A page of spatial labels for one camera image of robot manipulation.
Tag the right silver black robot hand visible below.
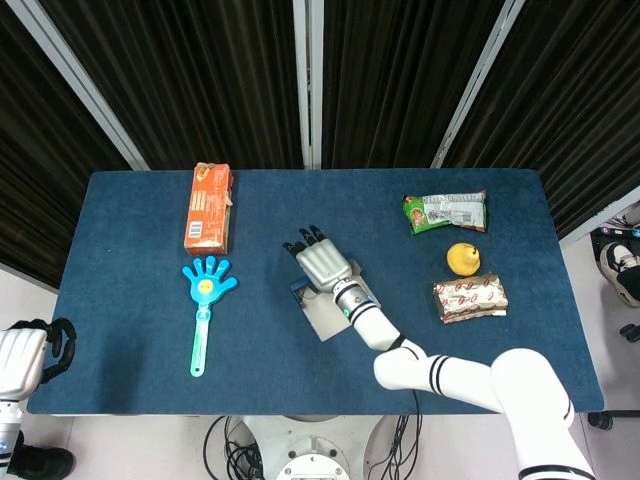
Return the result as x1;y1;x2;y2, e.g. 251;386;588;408
282;224;354;294

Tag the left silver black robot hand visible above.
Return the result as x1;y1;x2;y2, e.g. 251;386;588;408
0;317;79;397

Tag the grey blue box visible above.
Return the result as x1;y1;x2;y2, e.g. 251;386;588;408
288;257;375;344

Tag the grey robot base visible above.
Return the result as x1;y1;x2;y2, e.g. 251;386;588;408
234;414;401;480

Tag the blue cloth-covered table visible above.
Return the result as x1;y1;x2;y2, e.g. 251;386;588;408
25;168;605;416

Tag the black shoe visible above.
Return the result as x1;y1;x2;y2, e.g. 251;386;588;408
7;432;77;480

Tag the blue green hand clapper toy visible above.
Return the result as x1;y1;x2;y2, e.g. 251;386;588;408
181;255;237;378

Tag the green snack packet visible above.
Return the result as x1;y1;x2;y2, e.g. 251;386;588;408
401;188;488;236

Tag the orange cardboard carton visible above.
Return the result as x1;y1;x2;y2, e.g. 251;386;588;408
183;161;237;256

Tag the yellow pear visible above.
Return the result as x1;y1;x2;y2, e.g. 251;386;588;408
446;241;484;277

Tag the gold red snack packet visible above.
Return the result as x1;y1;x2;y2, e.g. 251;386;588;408
432;272;510;326

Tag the black pleated curtain panel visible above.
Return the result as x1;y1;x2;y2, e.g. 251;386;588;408
39;0;306;171
322;0;509;170
442;0;640;239
0;0;134;291

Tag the white black sneaker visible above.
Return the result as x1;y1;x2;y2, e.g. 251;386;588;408
599;242;640;309

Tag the black stand foot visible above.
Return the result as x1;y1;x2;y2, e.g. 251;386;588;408
587;408;640;431

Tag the white partition frame post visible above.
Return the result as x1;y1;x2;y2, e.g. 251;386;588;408
559;184;640;249
17;0;151;171
430;0;526;170
292;0;325;170

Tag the black cable bundle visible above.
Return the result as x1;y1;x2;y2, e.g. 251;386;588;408
369;389;431;480
202;414;266;480

